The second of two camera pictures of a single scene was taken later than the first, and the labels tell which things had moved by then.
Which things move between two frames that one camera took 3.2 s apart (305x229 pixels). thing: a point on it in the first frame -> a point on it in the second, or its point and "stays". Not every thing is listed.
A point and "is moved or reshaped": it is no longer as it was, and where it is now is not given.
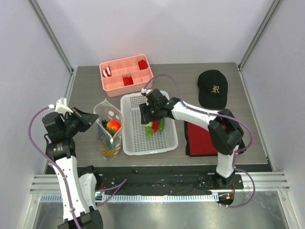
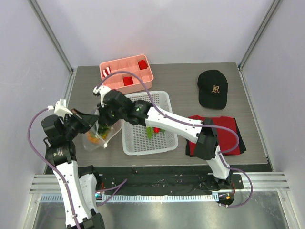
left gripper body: (73, 122) stays
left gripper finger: (83, 127) stays
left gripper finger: (88, 118) stays
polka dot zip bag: (109, 126) is moved or reshaped
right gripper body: (145, 115) -> (106, 115)
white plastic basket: (136, 141) stays
